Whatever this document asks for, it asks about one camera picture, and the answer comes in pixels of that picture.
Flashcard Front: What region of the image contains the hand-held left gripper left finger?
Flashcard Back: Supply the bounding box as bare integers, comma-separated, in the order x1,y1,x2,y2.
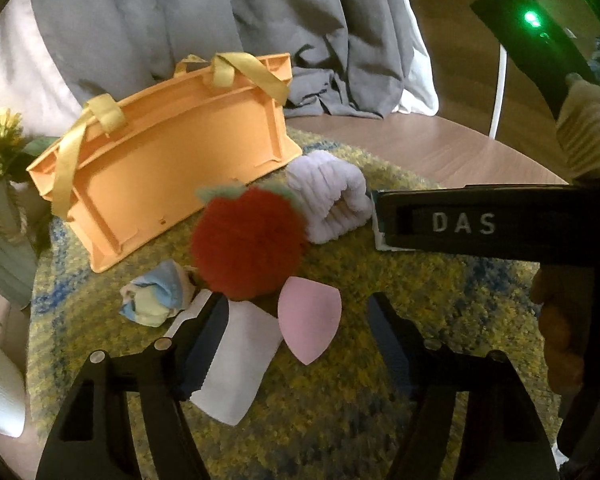
35,292,231,480

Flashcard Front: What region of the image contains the person's right hand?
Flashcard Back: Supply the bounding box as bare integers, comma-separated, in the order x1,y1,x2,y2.
531,265,597,397

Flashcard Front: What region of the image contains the lavender towel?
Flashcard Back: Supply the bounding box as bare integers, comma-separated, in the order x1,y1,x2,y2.
285,150,373,245

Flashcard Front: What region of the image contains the grey curtain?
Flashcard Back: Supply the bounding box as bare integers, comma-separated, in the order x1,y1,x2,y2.
27,0,431,122

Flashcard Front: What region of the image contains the sunflower bouquet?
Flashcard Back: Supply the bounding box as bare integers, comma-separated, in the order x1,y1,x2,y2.
0,107,58,198

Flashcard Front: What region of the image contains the orange plastic basket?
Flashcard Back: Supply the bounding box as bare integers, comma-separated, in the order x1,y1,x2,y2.
26,51,303,275

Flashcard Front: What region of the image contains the white cloth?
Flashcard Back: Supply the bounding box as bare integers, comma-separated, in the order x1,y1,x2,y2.
164,289,284,427

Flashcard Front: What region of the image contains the beige ribbed cloth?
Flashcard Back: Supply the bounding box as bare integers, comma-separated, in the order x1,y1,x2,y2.
555,72,600,183

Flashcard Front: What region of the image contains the yellow blue round rug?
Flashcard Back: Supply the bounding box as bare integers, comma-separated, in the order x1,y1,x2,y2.
27,127,571,480

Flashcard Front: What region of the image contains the red fluffy plush ball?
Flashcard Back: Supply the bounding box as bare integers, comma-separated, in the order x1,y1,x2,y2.
190,182,308,302

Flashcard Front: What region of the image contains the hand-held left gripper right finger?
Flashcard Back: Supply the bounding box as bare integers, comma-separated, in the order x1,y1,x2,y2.
367,292,561,480

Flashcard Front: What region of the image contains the green ribbed pot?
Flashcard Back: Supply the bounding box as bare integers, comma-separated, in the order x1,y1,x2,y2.
0,180,43,311

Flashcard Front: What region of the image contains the pink makeup sponge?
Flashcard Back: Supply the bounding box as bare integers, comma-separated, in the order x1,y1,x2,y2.
278,276,342,366

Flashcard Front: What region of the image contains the pastel blue yellow sock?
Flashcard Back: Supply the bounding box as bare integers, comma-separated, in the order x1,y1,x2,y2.
118,260,197,330

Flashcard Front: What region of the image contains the white curtain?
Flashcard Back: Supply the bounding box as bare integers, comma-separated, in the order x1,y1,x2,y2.
0,0,438,136

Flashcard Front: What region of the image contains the white cable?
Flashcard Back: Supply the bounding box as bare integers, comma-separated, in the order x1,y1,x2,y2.
486,0,512,141

